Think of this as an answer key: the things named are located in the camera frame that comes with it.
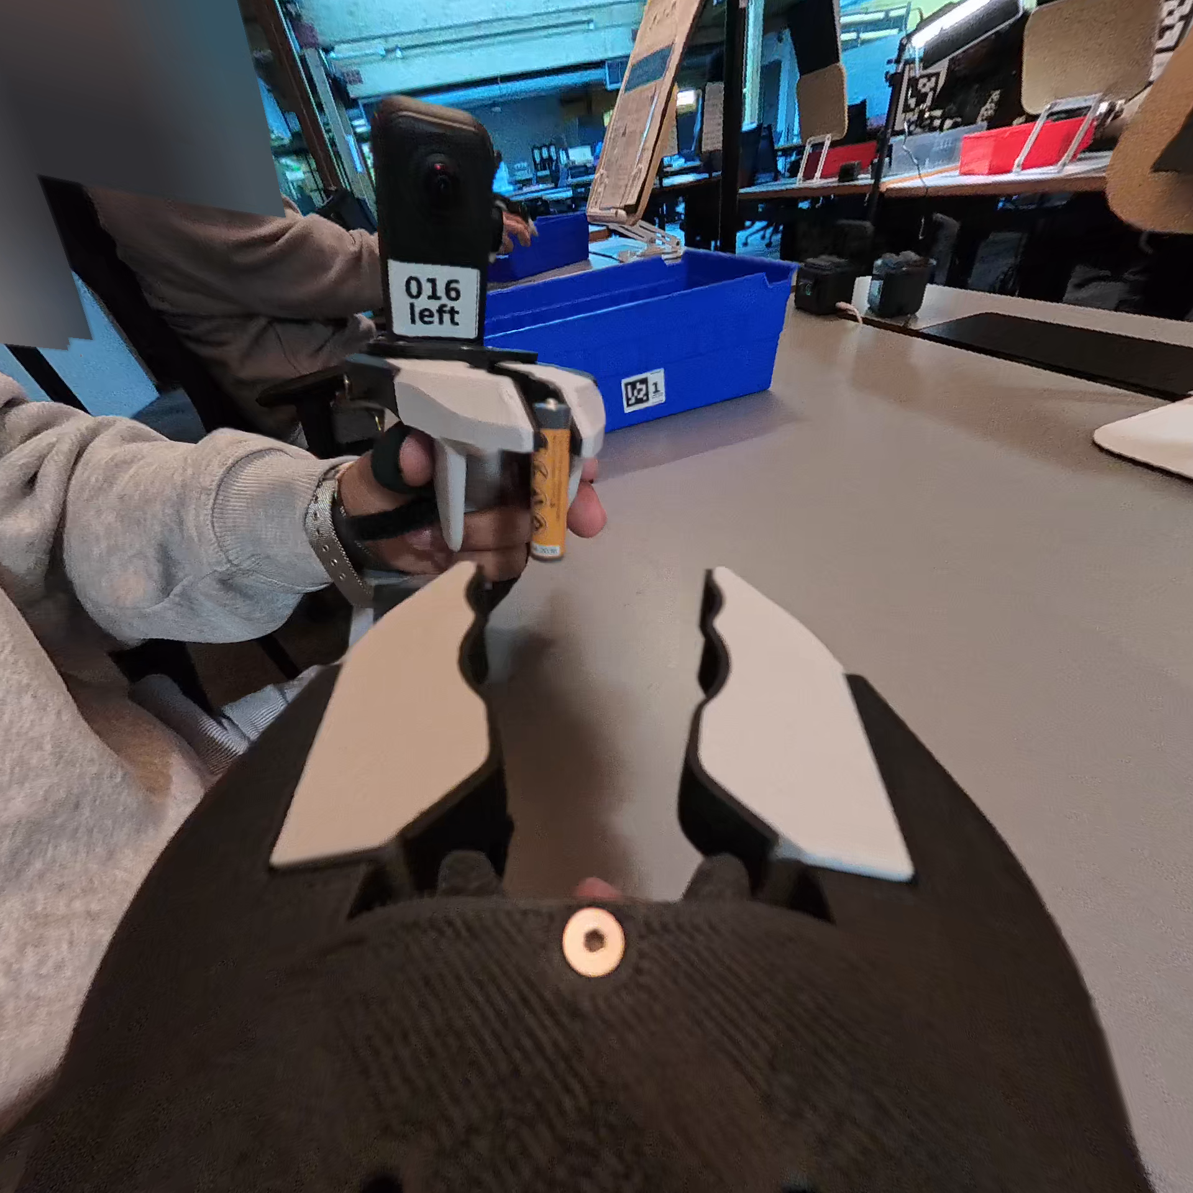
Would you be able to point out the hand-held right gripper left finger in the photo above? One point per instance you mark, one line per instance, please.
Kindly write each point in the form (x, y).
(400, 736)

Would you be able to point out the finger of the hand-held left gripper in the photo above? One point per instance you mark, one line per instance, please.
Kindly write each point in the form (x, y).
(462, 401)
(582, 406)

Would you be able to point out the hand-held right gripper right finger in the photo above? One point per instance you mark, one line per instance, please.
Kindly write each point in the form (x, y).
(791, 745)

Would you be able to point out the yellow and black battery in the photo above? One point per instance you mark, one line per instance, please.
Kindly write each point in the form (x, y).
(551, 484)

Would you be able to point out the person's left forearm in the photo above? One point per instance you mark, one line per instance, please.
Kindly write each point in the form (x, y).
(167, 521)

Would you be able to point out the person's left hand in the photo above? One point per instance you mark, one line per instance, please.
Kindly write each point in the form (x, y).
(499, 540)

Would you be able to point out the large blue plastic bin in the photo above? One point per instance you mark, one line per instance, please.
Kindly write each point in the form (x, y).
(689, 345)

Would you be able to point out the small blue plastic bin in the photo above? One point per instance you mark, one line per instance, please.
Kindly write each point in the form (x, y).
(560, 243)

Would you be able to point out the black office chair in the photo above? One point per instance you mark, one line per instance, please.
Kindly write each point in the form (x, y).
(299, 388)

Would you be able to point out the grey wrist band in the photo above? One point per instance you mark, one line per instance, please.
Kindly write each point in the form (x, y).
(326, 541)

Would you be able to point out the cardboard sheet on stand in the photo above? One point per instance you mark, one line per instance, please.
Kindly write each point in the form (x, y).
(643, 121)

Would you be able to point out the person's grey hoodie torso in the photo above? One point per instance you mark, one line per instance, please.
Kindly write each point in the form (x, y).
(74, 791)

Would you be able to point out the small red plastic bin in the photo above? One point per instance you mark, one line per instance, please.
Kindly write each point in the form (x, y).
(843, 158)

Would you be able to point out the small beige board stand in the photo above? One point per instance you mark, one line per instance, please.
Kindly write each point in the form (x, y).
(821, 99)

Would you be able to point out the white flat tablet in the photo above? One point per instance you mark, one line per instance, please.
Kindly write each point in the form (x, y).
(1151, 438)

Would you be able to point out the black desk mat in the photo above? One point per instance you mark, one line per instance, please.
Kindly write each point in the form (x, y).
(1071, 349)

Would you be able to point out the large red plastic bin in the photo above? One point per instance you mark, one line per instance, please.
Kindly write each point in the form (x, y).
(1021, 149)

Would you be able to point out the large beige board stand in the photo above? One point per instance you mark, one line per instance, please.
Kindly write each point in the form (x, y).
(1086, 50)

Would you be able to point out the beige rounded board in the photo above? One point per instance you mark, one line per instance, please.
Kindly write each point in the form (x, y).
(1156, 158)

